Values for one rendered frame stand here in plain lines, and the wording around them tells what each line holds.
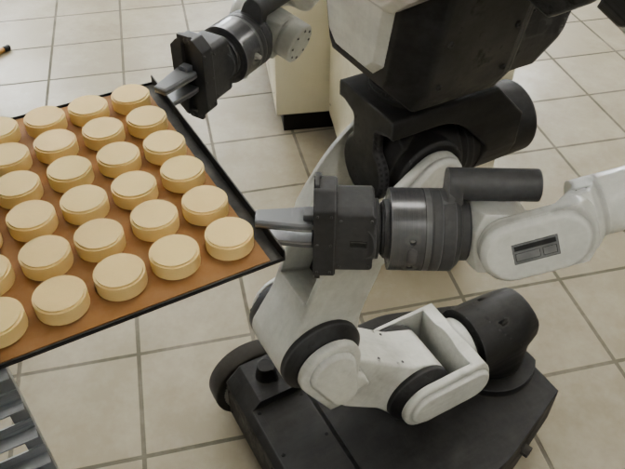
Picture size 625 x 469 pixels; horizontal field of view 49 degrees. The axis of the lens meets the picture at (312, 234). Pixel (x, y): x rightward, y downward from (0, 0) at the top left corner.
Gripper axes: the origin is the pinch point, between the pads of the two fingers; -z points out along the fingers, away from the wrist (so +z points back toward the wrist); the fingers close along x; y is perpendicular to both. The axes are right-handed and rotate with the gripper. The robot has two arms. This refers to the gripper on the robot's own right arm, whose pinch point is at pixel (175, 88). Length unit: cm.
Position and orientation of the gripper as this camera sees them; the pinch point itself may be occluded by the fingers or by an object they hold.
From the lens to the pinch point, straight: 97.6
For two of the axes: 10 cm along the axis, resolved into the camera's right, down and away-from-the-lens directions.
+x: 0.1, -7.4, -6.8
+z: 5.1, -5.8, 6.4
